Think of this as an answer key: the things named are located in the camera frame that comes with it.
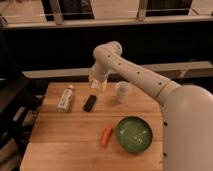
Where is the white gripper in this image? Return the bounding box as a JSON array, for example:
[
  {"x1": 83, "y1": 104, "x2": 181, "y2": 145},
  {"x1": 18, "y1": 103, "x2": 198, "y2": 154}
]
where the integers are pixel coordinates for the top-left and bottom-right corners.
[{"x1": 88, "y1": 67, "x2": 108, "y2": 86}]

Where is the white sponge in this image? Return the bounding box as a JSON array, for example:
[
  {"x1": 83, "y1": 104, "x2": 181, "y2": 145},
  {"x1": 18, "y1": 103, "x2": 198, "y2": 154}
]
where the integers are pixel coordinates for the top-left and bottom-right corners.
[{"x1": 91, "y1": 80, "x2": 106, "y2": 90}]

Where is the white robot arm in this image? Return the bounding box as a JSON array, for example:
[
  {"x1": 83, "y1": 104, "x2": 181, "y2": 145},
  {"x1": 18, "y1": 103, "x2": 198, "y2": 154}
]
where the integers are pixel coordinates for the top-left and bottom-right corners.
[{"x1": 92, "y1": 41, "x2": 213, "y2": 171}]

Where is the white ceramic cup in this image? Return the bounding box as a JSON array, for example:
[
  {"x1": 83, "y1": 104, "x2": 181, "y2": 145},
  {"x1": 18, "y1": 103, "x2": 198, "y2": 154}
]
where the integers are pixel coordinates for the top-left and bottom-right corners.
[{"x1": 115, "y1": 81, "x2": 130, "y2": 103}]

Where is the black rectangular block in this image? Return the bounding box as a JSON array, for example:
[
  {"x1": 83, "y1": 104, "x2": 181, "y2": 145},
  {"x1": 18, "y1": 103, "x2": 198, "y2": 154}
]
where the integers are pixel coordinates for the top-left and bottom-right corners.
[{"x1": 83, "y1": 95, "x2": 97, "y2": 112}]

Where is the white plastic bottle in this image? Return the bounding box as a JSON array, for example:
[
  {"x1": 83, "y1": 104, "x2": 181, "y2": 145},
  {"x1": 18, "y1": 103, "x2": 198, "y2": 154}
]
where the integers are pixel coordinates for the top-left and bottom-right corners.
[{"x1": 57, "y1": 85, "x2": 74, "y2": 112}]

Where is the orange carrot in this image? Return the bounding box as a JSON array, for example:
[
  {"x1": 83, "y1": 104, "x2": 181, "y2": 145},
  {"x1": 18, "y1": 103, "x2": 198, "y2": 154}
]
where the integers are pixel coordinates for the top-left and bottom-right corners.
[{"x1": 101, "y1": 126, "x2": 113, "y2": 147}]

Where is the green bowl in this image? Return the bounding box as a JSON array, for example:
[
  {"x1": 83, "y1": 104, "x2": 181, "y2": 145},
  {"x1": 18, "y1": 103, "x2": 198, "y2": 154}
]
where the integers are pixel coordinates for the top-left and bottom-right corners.
[{"x1": 115, "y1": 116, "x2": 153, "y2": 154}]

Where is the dark side shelf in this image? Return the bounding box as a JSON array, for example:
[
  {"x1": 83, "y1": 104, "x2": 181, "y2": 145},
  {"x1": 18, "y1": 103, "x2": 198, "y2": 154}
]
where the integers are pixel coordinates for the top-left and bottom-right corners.
[{"x1": 0, "y1": 77, "x2": 42, "y2": 155}]

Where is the long wooden bench rail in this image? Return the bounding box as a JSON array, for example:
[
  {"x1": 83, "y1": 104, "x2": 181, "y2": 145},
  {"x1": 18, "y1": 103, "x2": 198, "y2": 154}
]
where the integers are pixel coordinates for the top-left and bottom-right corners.
[{"x1": 23, "y1": 61, "x2": 213, "y2": 79}]

